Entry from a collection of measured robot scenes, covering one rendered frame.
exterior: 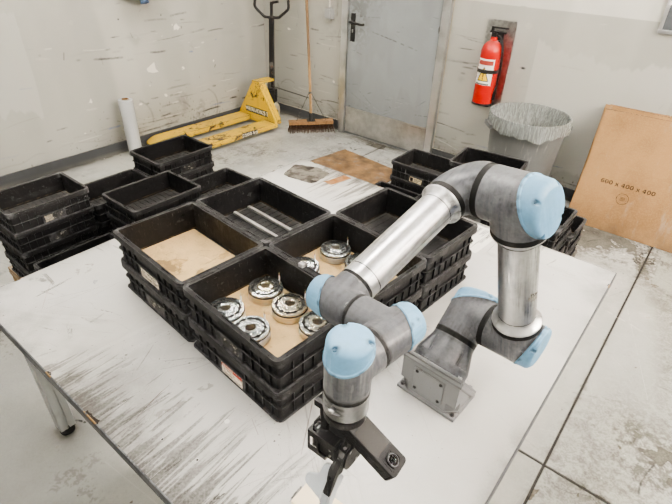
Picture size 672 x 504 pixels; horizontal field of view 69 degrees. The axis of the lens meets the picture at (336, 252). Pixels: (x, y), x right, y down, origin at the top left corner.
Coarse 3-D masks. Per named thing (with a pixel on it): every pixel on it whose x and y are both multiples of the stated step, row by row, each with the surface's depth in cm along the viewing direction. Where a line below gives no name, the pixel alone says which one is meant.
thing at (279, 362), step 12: (252, 252) 147; (276, 252) 147; (228, 264) 141; (204, 276) 136; (312, 276) 138; (192, 300) 130; (204, 300) 127; (216, 312) 124; (228, 324) 120; (240, 336) 117; (312, 336) 117; (324, 336) 120; (252, 348) 115; (264, 348) 114; (300, 348) 114; (264, 360) 113; (276, 360) 111; (288, 360) 112
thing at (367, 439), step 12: (348, 432) 79; (360, 432) 79; (372, 432) 80; (360, 444) 78; (372, 444) 79; (384, 444) 80; (372, 456) 78; (384, 456) 78; (396, 456) 79; (384, 468) 77; (396, 468) 78
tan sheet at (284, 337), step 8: (232, 296) 145; (248, 304) 142; (256, 304) 142; (248, 312) 139; (256, 312) 139; (272, 320) 137; (272, 328) 134; (280, 328) 134; (288, 328) 134; (296, 328) 134; (272, 336) 131; (280, 336) 131; (288, 336) 132; (296, 336) 132; (272, 344) 129; (280, 344) 129; (288, 344) 129; (296, 344) 129; (272, 352) 126; (280, 352) 126
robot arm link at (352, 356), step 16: (336, 336) 71; (352, 336) 71; (368, 336) 71; (336, 352) 69; (352, 352) 69; (368, 352) 69; (384, 352) 74; (336, 368) 70; (352, 368) 69; (368, 368) 71; (384, 368) 75; (336, 384) 72; (352, 384) 71; (368, 384) 73; (336, 400) 74; (352, 400) 73
